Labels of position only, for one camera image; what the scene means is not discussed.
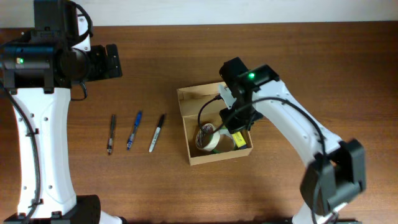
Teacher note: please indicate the white masking tape roll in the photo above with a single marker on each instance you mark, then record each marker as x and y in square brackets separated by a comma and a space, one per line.
[206, 139]

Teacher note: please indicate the black ballpoint pen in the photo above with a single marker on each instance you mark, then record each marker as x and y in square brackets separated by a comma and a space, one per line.
[111, 135]

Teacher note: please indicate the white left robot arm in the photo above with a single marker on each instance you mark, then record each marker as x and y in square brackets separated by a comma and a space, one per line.
[39, 70]

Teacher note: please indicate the yellow highlighter marker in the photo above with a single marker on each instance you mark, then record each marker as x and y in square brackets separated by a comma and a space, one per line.
[239, 140]

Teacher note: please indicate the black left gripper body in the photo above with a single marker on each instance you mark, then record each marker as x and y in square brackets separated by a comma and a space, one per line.
[112, 60]

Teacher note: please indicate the blue ballpoint pen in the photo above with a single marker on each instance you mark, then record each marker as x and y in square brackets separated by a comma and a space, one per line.
[134, 130]

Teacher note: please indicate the green tape roll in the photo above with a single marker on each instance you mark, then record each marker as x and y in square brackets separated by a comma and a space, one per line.
[226, 142]

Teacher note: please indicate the cardboard box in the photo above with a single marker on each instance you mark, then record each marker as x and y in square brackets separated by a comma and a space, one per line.
[194, 101]

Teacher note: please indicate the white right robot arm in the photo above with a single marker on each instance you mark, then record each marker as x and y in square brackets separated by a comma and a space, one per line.
[335, 169]

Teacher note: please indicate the black sharpie marker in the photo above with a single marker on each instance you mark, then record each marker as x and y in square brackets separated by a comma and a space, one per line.
[157, 132]

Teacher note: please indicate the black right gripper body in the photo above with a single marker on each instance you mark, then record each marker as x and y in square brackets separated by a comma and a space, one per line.
[235, 119]

